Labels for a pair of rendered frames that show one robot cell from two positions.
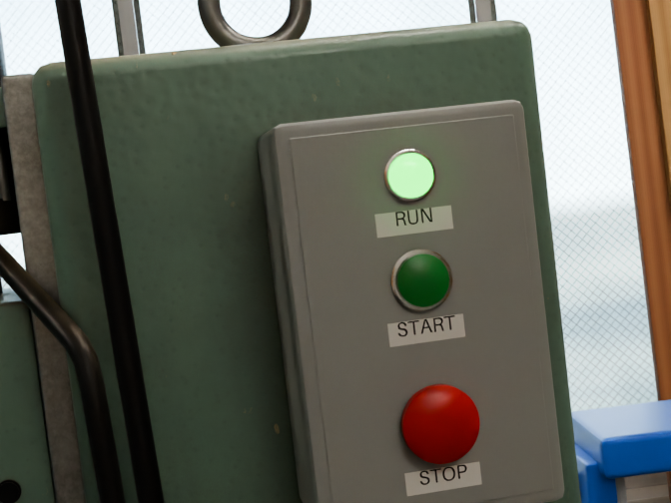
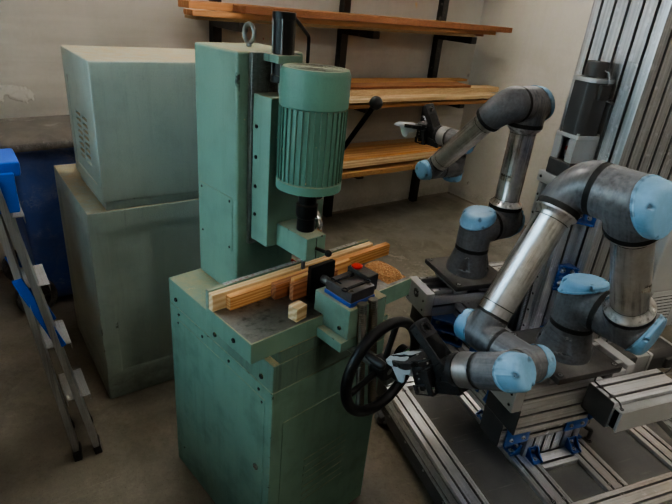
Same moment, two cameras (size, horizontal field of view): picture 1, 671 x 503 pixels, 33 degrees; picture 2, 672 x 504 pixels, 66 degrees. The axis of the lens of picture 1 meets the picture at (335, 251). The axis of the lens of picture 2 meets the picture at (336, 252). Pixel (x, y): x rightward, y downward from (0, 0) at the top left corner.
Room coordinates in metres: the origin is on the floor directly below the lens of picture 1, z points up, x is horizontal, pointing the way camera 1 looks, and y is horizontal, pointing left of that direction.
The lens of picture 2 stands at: (1.26, 1.46, 1.65)
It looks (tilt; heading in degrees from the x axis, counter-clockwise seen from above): 25 degrees down; 234
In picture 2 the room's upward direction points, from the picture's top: 6 degrees clockwise
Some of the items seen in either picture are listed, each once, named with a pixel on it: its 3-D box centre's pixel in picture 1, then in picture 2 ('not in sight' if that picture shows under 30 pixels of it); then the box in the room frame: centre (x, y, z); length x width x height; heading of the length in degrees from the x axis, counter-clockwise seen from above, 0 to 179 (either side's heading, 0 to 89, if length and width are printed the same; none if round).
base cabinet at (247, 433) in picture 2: not in sight; (270, 404); (0.57, 0.19, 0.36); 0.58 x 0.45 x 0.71; 99
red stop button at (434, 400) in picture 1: (440, 423); not in sight; (0.43, -0.03, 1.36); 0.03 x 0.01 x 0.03; 99
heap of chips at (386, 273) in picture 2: not in sight; (382, 268); (0.28, 0.36, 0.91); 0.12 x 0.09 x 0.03; 99
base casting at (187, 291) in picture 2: not in sight; (275, 307); (0.57, 0.19, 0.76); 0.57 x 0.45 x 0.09; 99
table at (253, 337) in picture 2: not in sight; (327, 307); (0.52, 0.42, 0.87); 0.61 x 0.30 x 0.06; 9
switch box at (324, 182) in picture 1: (406, 311); not in sight; (0.46, -0.03, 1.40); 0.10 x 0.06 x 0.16; 99
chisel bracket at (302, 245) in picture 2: not in sight; (300, 241); (0.55, 0.29, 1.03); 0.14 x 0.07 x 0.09; 99
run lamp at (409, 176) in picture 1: (410, 175); not in sight; (0.43, -0.03, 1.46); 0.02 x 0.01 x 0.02; 99
